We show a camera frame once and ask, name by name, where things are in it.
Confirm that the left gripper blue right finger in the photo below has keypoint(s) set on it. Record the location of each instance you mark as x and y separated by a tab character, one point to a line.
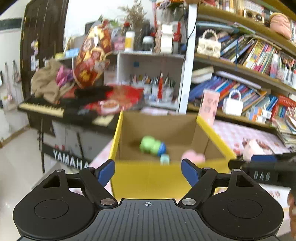
201	181

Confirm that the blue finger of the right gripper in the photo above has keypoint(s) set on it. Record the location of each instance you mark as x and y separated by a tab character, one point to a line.
264	158

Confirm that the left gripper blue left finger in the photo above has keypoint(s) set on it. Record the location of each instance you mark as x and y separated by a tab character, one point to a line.
94	182

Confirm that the pink plush pig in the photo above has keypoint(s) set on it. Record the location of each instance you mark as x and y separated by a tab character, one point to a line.
252	147

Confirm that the pink round plush toy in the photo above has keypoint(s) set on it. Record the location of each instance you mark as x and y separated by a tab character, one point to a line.
193	156

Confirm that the green frog toy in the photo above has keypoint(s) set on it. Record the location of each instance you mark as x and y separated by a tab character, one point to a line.
152	146

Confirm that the person's right hand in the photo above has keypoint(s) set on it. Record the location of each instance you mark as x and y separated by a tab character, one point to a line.
291	203

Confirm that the pink checkered tablecloth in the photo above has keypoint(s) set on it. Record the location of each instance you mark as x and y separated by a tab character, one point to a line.
232	134

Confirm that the stack of magazines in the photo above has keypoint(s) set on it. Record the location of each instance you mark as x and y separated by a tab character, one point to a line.
285	128

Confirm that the yellow cardboard box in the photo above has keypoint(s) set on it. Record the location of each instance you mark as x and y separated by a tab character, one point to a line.
140	175

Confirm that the white quilted mini handbag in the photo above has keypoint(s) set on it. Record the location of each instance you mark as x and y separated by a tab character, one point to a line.
233	106

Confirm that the pink cylindrical holder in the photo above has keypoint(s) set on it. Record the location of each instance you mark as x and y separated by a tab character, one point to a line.
209	105

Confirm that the red foil bag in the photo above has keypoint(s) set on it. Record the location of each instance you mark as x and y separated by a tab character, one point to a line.
127	96

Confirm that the wooden bookshelf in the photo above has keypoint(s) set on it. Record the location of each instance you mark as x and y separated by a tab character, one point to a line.
213	14

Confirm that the black electric keyboard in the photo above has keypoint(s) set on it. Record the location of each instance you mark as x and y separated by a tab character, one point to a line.
41	108

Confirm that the white cubby shelf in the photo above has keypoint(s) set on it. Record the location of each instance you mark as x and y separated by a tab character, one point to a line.
160	76

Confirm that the beige crumpled cloth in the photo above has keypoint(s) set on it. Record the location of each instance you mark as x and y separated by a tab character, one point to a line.
43	82

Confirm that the cream quilted handbag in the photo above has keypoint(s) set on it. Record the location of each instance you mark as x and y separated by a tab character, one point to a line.
209	47

